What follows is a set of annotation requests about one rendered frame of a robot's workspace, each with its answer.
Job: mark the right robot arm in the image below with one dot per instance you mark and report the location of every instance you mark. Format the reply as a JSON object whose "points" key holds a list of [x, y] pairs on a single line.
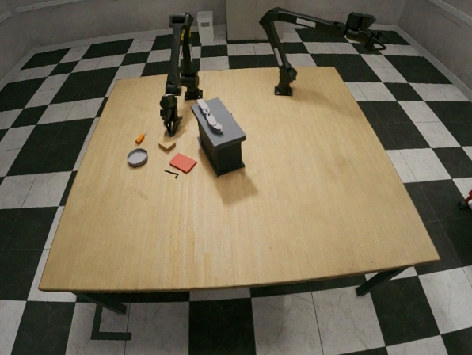
{"points": [[181, 43]]}

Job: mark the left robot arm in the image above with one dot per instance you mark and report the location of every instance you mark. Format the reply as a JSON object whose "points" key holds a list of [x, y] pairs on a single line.
{"points": [[287, 72]]}

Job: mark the orange flat rectangular block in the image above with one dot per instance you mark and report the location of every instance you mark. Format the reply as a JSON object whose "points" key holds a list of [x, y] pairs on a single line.
{"points": [[183, 162]]}

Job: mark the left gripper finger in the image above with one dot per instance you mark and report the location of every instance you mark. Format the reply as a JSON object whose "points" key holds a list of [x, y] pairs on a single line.
{"points": [[383, 42], [373, 40]]}

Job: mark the tan wooden block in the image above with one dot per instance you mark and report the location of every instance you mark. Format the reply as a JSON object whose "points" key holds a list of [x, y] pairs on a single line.
{"points": [[166, 144]]}

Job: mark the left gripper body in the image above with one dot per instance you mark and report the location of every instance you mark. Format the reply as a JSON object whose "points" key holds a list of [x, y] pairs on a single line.
{"points": [[373, 33]]}

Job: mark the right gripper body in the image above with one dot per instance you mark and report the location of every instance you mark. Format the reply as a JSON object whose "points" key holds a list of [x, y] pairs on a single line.
{"points": [[174, 120]]}

